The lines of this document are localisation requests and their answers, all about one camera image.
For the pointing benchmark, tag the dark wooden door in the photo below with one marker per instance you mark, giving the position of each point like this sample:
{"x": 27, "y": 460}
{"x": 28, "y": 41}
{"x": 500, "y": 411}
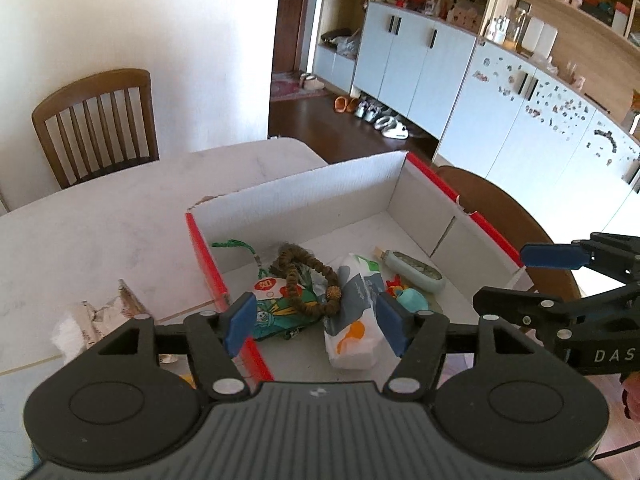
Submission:
{"x": 295, "y": 15}

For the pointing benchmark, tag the red cardboard box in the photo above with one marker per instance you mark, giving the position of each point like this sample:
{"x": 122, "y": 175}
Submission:
{"x": 325, "y": 200}

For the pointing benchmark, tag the patterned door rug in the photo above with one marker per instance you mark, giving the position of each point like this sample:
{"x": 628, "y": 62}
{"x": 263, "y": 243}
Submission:
{"x": 287, "y": 89}

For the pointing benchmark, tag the light blue wall cabinet unit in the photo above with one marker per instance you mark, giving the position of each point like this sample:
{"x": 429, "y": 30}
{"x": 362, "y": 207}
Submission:
{"x": 450, "y": 70}

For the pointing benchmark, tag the brown wooden slat-back chair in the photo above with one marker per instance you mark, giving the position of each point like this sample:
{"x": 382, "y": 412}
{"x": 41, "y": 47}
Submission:
{"x": 90, "y": 87}

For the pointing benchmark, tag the white crumpled tissue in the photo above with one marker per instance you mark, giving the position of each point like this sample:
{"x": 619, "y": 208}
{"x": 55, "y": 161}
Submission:
{"x": 70, "y": 332}

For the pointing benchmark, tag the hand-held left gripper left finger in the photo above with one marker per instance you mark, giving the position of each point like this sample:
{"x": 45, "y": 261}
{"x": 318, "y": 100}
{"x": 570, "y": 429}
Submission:
{"x": 240, "y": 322}

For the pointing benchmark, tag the green printed snack packet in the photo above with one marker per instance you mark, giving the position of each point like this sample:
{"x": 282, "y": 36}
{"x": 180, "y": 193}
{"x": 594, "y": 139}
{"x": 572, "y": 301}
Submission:
{"x": 272, "y": 312}

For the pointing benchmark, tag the glass jar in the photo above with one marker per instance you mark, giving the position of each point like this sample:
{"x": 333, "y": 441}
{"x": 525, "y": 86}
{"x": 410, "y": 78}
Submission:
{"x": 517, "y": 27}

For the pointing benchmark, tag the beige slippers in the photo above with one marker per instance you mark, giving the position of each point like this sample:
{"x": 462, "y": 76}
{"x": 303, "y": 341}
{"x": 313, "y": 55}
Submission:
{"x": 311, "y": 82}

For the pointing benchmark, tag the brown wooden round-back chair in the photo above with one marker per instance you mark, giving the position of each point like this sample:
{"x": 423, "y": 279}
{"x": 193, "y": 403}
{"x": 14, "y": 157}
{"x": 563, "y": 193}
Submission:
{"x": 505, "y": 215}

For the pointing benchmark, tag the orange slippers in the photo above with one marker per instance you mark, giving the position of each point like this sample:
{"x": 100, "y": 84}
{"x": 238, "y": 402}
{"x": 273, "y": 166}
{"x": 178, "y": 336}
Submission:
{"x": 345, "y": 104}

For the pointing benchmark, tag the white square container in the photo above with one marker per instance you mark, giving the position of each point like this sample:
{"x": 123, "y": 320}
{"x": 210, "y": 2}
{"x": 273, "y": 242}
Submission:
{"x": 540, "y": 36}

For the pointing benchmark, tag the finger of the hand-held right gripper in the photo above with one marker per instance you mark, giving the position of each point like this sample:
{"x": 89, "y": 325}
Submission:
{"x": 550, "y": 255}
{"x": 510, "y": 305}

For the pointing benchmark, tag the cardboard figure box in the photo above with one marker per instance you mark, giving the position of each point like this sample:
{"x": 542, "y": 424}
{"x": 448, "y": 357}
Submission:
{"x": 462, "y": 17}

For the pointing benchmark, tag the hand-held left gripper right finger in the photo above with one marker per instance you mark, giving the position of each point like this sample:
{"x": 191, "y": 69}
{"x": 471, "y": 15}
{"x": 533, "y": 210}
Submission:
{"x": 394, "y": 322}

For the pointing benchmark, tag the small teal toy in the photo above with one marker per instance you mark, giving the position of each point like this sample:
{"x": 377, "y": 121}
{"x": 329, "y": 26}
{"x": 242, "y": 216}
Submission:
{"x": 412, "y": 300}

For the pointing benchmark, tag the white printed tissue pack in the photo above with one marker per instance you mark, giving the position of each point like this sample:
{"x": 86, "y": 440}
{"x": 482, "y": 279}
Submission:
{"x": 350, "y": 330}

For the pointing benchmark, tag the grey plastic bag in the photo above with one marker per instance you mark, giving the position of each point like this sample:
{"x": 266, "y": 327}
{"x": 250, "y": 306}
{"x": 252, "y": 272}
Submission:
{"x": 347, "y": 45}

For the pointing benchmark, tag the dark bag in niche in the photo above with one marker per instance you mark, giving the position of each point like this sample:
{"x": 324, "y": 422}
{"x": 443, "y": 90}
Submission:
{"x": 334, "y": 36}

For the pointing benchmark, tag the yellow packet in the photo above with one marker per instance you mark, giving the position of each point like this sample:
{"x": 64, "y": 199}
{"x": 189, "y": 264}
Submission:
{"x": 185, "y": 381}

